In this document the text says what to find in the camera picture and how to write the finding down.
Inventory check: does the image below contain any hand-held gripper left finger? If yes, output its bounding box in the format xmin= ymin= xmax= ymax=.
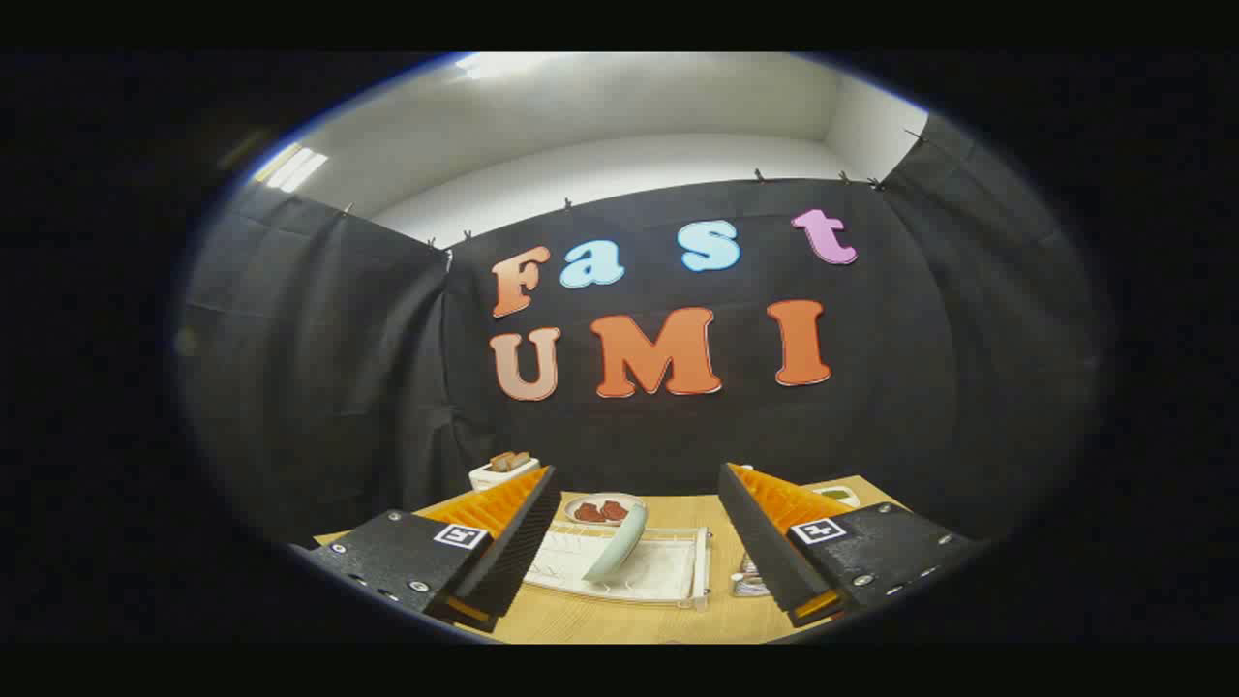
xmin=308 ymin=466 xmax=562 ymax=635

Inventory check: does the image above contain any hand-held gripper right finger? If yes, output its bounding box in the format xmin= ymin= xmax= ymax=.
xmin=718 ymin=463 xmax=990 ymax=628

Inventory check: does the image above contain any metal wire basket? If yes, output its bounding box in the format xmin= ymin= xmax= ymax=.
xmin=731 ymin=552 xmax=775 ymax=598

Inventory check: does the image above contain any white wire dish rack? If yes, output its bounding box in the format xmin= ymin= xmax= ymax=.
xmin=523 ymin=521 xmax=712 ymax=613

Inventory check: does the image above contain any pale green plate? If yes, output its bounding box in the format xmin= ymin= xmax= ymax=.
xmin=581 ymin=501 xmax=649 ymax=584

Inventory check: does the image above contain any beige round plate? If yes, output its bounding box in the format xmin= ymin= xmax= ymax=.
xmin=563 ymin=493 xmax=648 ymax=527

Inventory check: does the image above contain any white toaster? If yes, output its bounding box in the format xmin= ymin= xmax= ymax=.
xmin=468 ymin=457 xmax=541 ymax=492

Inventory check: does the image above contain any ceiling light panel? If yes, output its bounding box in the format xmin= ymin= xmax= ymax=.
xmin=254 ymin=143 xmax=330 ymax=193

